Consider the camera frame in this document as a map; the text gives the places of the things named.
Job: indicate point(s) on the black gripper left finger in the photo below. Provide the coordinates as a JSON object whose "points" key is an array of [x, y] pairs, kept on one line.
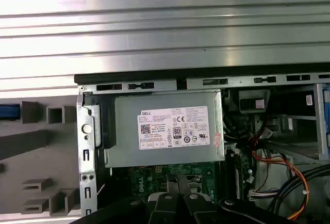
{"points": [[165, 208]]}

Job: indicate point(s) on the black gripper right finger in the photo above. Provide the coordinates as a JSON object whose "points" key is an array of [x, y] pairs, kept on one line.
{"points": [[196, 208]]}

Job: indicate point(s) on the hard disk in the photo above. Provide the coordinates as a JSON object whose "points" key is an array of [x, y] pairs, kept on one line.
{"points": [[9, 111]]}

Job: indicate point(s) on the CPU socket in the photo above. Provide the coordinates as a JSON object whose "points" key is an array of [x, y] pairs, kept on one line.
{"points": [[197, 178]]}

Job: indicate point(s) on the green motherboard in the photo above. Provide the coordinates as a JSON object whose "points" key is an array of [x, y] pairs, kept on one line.
{"points": [[144, 175]]}

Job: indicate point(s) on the grey power supply unit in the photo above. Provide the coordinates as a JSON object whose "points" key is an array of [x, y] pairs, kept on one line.
{"points": [[123, 144]]}

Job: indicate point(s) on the black open PC case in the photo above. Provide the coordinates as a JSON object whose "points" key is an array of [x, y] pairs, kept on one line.
{"points": [[85, 136]]}

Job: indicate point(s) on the grey parts rack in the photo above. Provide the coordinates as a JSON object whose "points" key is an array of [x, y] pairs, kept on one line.
{"points": [[59, 157]]}

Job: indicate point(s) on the grey optical drive cage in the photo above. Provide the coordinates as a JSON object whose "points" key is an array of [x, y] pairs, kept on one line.
{"points": [[318, 131]]}

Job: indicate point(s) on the blue drive cage latch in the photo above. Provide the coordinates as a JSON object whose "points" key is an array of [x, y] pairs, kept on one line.
{"points": [[327, 120]]}

